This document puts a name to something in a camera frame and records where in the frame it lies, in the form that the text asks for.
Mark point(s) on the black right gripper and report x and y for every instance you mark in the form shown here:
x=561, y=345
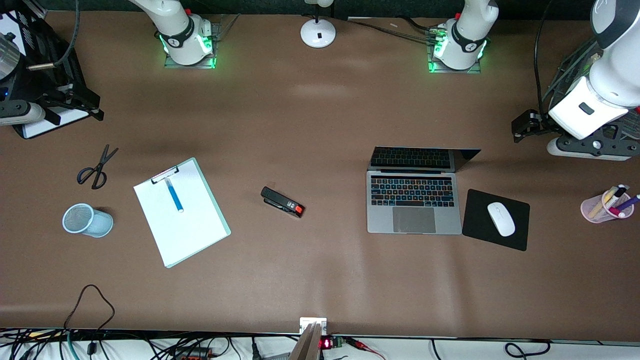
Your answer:
x=56, y=76

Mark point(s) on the light blue mesh cup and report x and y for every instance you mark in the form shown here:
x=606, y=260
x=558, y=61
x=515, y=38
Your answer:
x=100, y=223

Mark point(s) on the black scissors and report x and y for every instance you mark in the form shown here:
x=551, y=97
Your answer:
x=101, y=166

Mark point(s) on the black mouse pad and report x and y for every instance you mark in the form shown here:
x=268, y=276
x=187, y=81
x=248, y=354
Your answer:
x=475, y=225

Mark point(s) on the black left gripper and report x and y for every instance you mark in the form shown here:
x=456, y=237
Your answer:
x=539, y=124

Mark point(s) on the red LED display module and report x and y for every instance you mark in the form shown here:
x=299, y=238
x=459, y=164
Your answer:
x=327, y=343

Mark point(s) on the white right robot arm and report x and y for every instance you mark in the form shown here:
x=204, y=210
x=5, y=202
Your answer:
x=182, y=30

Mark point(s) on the white computer mouse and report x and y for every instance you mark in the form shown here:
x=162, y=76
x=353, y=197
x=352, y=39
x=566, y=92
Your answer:
x=501, y=219

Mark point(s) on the teal clipboard with white paper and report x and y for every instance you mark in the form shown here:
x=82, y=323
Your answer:
x=182, y=227

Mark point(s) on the black solid desk tray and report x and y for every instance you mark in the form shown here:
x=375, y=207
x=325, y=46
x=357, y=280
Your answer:
x=50, y=45

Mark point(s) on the wooden post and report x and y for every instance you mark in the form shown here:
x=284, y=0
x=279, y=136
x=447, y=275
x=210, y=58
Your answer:
x=306, y=345

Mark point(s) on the black stapler with red tip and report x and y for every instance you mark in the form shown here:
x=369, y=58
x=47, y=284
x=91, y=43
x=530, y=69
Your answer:
x=280, y=201

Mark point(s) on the white paper sheet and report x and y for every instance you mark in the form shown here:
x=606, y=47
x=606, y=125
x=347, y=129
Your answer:
x=45, y=129

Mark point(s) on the red capped marker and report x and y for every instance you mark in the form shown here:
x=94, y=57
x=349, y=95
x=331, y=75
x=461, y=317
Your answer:
x=617, y=212

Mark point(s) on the silver laptop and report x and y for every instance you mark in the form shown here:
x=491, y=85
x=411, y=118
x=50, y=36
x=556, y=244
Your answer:
x=415, y=220

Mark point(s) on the white marker with black cap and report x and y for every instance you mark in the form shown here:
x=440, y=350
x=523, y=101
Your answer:
x=616, y=195

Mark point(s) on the purple marker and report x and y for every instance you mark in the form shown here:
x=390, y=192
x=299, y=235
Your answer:
x=629, y=202

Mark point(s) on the yellow highlighter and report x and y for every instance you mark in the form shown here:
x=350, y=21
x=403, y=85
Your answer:
x=600, y=205

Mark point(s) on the orange black connector strip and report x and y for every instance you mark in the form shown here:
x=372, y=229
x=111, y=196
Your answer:
x=192, y=354

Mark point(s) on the blue marker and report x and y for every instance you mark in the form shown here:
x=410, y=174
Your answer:
x=174, y=196

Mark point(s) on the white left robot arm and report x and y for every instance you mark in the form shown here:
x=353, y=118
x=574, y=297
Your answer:
x=470, y=30

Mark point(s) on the white lamp base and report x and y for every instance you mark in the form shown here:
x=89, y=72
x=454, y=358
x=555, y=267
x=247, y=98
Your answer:
x=310, y=32

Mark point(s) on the small white box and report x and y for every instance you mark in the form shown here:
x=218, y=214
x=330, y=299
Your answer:
x=307, y=322

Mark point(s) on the pink mesh pen cup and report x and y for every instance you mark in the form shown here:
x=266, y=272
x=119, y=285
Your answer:
x=590, y=210

